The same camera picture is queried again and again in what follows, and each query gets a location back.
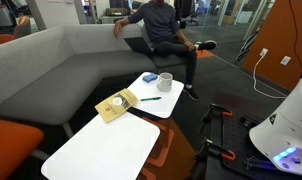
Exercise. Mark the green pen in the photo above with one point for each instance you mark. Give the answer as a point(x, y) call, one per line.
point(151, 98)

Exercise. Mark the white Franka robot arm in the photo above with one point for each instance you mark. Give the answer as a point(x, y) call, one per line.
point(291, 126)

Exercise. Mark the white ceramic mug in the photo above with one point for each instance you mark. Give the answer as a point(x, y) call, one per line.
point(164, 83)

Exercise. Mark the blue sponge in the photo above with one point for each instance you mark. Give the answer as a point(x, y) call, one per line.
point(149, 78)

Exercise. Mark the white rounded side tabletop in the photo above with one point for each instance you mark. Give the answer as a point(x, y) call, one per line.
point(104, 150)
point(157, 107)

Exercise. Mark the black laptop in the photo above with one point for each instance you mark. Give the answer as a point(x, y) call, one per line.
point(137, 45)

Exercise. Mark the seated person in dark clothes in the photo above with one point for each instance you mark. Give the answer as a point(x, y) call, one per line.
point(161, 23)

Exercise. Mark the cardboard box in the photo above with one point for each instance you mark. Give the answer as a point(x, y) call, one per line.
point(117, 11)

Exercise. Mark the black office chair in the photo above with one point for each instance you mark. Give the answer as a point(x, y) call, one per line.
point(191, 13)

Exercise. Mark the black robot cart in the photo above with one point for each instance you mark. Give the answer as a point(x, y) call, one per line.
point(212, 171)

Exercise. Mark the black leaning stand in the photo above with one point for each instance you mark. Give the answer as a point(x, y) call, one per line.
point(247, 45)

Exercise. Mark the gray upholstered sofa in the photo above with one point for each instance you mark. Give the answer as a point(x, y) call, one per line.
point(41, 76)

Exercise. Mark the gray and orange armchair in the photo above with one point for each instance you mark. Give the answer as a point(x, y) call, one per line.
point(22, 28)

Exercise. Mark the orange lounge chair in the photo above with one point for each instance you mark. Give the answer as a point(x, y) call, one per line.
point(1, 39)

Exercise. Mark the orange side table frame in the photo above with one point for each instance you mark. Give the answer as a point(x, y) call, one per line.
point(147, 174)
point(166, 151)

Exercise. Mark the black mounting bracket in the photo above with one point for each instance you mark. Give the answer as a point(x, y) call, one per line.
point(249, 122)

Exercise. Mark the white wall outlet with plug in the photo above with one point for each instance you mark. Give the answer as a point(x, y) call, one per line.
point(264, 52)

